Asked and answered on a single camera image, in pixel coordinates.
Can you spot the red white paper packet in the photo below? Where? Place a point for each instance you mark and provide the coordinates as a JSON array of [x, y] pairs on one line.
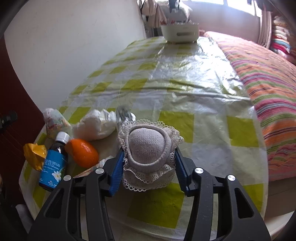
[[85, 172]]

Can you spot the bed with striped sheet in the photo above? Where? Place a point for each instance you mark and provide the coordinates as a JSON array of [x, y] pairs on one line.
[[272, 92]]

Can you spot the stack of folded blankets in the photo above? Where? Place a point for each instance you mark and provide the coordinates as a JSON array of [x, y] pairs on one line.
[[282, 41]]

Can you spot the white storage basket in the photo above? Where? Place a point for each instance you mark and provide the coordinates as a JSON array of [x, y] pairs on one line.
[[180, 32]]

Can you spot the grey lace-trimmed sock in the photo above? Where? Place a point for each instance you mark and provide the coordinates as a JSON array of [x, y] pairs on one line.
[[145, 141]]

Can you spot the patterned plastic wrapper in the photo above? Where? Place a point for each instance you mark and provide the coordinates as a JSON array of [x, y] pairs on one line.
[[55, 122]]

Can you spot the striped hanging towels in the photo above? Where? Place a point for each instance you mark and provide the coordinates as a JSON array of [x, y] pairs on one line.
[[152, 14]]

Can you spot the orange fruit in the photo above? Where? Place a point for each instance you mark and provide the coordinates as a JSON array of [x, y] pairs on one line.
[[83, 151]]

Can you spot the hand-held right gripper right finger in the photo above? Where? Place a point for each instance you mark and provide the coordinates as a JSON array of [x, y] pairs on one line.
[[181, 171]]

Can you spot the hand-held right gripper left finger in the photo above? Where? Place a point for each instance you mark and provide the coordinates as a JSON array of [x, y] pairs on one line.
[[116, 171]]

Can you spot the crumpled white tissue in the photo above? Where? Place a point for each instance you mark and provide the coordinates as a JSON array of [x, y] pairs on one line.
[[106, 160]]

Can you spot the white crumpled plastic bag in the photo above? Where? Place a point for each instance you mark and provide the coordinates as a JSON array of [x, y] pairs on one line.
[[94, 127]]

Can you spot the blue bottle with white cap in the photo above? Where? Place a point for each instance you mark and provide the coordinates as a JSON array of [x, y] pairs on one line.
[[52, 166]]

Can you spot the pink curtain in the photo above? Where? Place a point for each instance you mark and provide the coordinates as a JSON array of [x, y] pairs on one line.
[[266, 30]]

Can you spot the brown wooden door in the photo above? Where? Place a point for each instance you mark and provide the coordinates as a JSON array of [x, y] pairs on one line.
[[18, 97]]

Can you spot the clear crumpled plastic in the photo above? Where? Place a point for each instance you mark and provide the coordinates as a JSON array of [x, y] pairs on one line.
[[124, 114]]

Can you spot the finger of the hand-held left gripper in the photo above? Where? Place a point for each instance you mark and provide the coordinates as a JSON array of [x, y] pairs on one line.
[[9, 118]]

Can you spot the gold foil wrapper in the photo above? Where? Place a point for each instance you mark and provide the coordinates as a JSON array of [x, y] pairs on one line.
[[34, 154]]

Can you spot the white washing machine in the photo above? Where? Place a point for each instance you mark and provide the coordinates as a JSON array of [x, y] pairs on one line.
[[178, 14]]

